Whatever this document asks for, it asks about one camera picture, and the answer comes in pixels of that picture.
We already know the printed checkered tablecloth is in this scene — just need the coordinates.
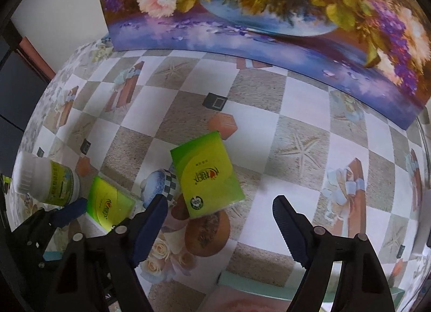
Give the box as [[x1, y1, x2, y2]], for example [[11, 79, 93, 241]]
[[7, 37, 431, 312]]

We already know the teal rimmed white box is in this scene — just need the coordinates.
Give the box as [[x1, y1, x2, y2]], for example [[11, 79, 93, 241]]
[[217, 271, 405, 312]]

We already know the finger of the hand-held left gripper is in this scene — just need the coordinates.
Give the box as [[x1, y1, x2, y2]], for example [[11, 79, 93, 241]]
[[13, 197, 89, 253]]

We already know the white bottle with green label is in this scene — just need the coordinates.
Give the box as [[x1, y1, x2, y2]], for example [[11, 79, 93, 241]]
[[15, 155, 81, 206]]

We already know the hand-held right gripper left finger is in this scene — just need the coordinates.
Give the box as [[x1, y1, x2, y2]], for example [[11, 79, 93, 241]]
[[47, 194, 169, 312]]

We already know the floral painting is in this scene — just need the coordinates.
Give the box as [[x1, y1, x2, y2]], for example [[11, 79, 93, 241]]
[[92, 0, 431, 131]]

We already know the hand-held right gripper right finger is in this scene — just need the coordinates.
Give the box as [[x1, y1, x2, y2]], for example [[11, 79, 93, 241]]
[[272, 195, 394, 312]]

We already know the green tissue packet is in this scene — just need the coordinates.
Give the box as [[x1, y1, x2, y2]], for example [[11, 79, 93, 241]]
[[86, 175, 137, 232], [170, 131, 246, 219]]

